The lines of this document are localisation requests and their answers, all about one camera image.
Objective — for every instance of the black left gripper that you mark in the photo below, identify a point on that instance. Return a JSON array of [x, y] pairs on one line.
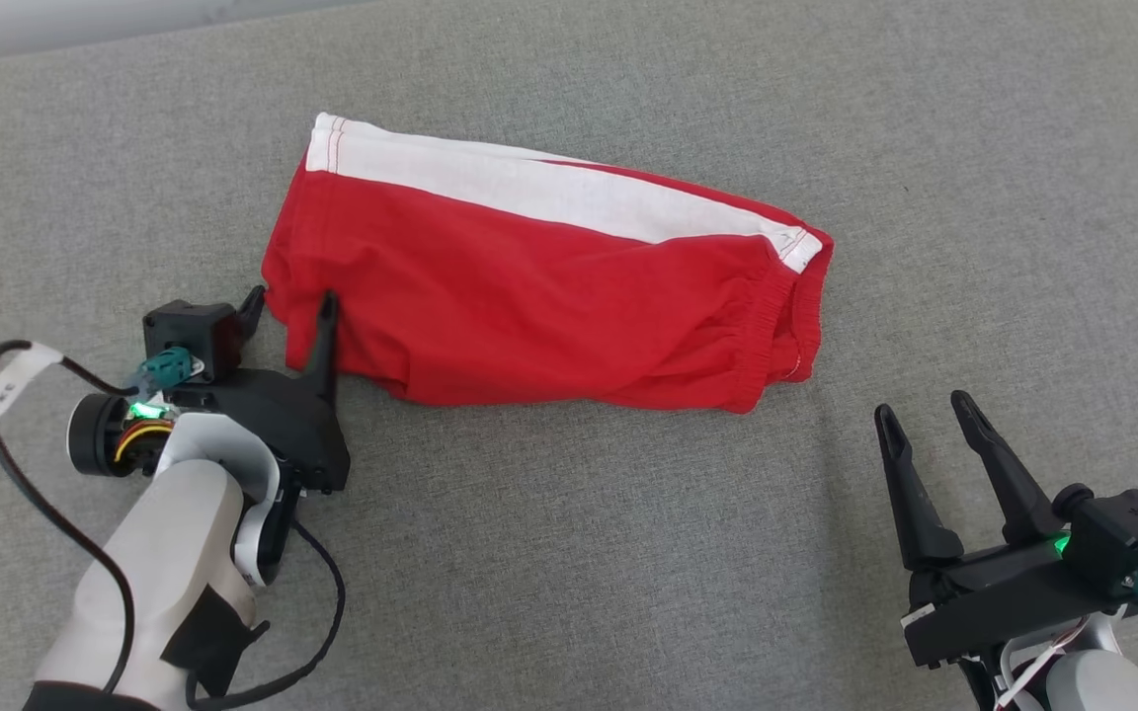
[[292, 425]]

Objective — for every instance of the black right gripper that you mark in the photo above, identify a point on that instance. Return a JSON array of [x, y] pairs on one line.
[[994, 607]]

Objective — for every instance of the red shorts with white stripe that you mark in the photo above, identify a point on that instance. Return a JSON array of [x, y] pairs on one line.
[[529, 296]]

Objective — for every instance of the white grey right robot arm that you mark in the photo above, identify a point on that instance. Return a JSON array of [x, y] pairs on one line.
[[1073, 681]]

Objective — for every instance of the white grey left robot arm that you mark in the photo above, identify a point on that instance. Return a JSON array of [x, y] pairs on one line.
[[164, 563]]

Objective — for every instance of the grey fabric sofa cushion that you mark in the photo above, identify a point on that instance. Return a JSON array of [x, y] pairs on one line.
[[628, 553]]

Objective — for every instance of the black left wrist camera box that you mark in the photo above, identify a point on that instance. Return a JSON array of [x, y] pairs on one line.
[[189, 331]]

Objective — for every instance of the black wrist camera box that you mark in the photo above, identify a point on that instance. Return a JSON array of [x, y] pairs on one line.
[[1127, 533], [189, 331]]

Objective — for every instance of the teal left camera connector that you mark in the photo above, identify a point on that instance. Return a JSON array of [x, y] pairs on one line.
[[162, 369]]

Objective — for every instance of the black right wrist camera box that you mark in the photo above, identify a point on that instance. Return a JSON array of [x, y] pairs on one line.
[[1127, 533]]

